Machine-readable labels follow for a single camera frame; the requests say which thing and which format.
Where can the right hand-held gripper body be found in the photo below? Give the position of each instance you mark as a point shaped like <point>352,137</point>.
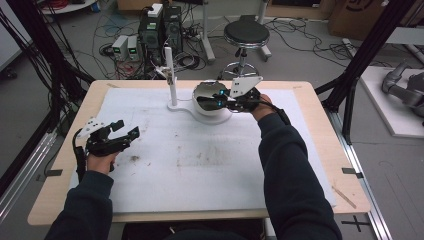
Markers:
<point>245,86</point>

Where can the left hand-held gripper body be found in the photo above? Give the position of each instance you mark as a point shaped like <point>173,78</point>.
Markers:
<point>100,143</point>

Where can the white bowl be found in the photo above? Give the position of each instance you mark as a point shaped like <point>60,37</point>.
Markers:
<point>206,113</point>

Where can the person's left hand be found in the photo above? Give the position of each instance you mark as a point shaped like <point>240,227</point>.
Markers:
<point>100,163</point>

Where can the person's right hand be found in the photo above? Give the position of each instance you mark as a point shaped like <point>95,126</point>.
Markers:
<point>263,110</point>

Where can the white stand with pole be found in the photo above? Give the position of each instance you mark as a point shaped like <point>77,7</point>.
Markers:
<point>173,93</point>

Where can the white desk leg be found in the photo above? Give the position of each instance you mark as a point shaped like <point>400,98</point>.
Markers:
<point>265,40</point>
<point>206,36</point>

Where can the black round stool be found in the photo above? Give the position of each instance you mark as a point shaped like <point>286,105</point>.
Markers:
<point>246,33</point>

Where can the black tape piece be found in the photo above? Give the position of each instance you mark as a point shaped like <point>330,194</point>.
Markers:
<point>53,172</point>
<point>351,171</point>

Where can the small metal clamp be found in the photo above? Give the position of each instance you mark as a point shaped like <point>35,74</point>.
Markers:
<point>166,72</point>

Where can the white foam mat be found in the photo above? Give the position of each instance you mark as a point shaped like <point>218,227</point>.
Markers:
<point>200,166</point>

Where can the black computer tower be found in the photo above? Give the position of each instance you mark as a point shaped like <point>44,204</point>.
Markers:
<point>150,36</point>
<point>173,30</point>

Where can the grey power supply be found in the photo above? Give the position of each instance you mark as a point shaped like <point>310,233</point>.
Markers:
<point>119,46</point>
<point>133,48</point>

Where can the small white box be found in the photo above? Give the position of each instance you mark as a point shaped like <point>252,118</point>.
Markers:
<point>155,10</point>

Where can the white platform board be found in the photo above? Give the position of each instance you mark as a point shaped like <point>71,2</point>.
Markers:
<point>376,110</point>

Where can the brown cardboard box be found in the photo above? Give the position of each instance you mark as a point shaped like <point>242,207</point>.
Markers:
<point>360,16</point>

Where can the thin wooden stick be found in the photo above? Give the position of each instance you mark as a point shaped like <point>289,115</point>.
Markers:
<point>343,196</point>

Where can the aluminium rail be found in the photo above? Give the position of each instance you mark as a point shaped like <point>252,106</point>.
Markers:
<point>23,173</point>
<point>363,173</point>

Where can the black metal frame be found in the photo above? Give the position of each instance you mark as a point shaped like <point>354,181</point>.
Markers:
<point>366,50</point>
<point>43,50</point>

